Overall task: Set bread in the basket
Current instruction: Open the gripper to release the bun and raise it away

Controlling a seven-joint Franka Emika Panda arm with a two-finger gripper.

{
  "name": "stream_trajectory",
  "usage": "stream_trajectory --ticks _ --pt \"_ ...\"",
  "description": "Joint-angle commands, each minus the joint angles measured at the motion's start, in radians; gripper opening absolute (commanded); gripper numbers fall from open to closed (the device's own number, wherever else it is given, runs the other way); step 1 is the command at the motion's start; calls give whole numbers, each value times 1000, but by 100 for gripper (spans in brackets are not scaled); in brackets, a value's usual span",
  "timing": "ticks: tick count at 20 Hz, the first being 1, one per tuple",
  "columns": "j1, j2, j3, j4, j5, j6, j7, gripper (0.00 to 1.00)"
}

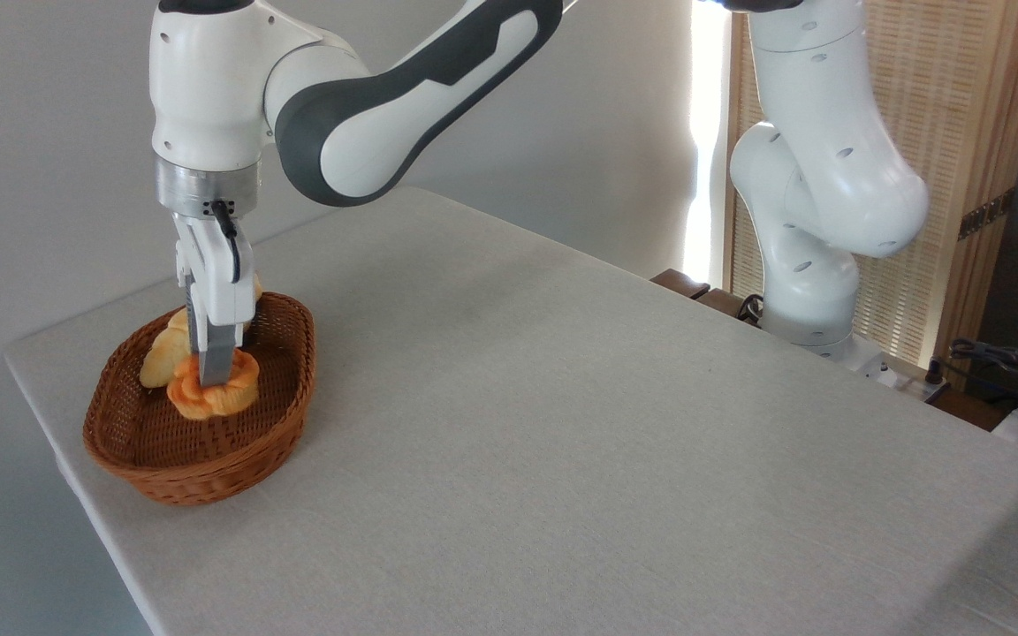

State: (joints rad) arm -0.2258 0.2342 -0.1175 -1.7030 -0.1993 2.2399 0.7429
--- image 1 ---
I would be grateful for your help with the brown woven wicker basket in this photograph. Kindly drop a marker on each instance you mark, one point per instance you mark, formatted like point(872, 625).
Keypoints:
point(208, 442)

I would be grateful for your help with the dark brown wooden furniture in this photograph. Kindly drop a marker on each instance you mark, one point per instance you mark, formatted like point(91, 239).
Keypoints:
point(681, 283)

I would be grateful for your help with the wooden folding screen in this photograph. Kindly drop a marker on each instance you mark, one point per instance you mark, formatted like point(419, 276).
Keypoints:
point(968, 88)

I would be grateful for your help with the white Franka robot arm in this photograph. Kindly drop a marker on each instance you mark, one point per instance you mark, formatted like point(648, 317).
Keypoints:
point(208, 88)

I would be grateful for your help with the grey tablecloth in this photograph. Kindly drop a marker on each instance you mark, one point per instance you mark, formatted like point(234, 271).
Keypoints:
point(650, 442)

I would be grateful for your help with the dark metal screen hinge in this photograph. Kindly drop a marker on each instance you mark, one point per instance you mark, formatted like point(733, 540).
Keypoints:
point(986, 214)

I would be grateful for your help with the long pale yellow bread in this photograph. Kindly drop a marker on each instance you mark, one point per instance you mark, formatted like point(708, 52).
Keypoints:
point(160, 358)

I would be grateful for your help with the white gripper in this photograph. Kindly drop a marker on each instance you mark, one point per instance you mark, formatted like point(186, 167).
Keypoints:
point(219, 283)

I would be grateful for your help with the round orange bread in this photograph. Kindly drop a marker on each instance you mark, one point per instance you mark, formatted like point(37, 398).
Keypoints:
point(226, 402)

